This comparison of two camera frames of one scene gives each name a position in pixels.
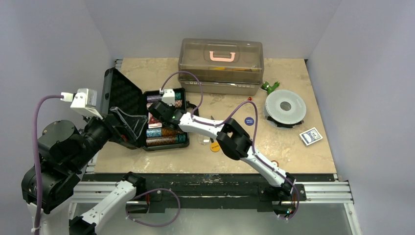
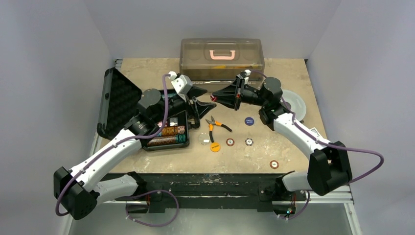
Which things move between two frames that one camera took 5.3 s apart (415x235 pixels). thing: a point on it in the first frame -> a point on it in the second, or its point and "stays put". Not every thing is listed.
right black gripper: x=158 y=107 -> x=239 y=96
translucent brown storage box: x=226 y=67 stays put
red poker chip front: x=275 y=163 stays put
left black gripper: x=133 y=123 -> x=201 y=108
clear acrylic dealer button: x=203 y=139 stays put
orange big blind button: x=215 y=147 stays put
